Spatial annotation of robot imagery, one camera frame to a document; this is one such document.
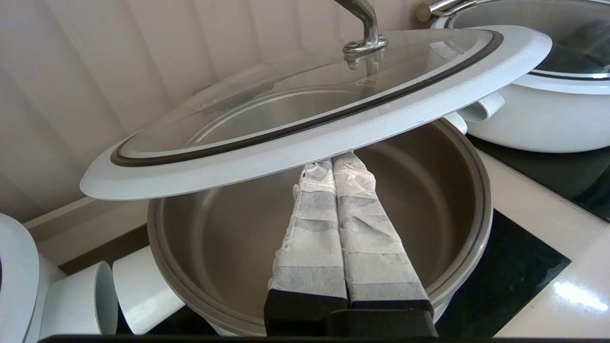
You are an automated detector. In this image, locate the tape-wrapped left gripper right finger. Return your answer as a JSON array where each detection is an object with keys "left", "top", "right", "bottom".
[{"left": 332, "top": 151, "right": 434, "bottom": 313}]

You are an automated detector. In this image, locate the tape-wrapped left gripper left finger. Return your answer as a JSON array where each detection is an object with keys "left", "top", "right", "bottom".
[{"left": 264, "top": 159, "right": 350, "bottom": 334}]

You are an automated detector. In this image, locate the white pot steel interior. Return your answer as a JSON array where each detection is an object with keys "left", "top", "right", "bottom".
[
  {"left": 459, "top": 71, "right": 610, "bottom": 154},
  {"left": 29, "top": 260, "right": 118, "bottom": 342},
  {"left": 112, "top": 112, "right": 494, "bottom": 337}
]

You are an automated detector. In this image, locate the black glass cooktop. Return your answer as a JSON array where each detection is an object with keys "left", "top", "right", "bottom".
[
  {"left": 113, "top": 209, "right": 571, "bottom": 340},
  {"left": 466, "top": 135, "right": 610, "bottom": 222}
]

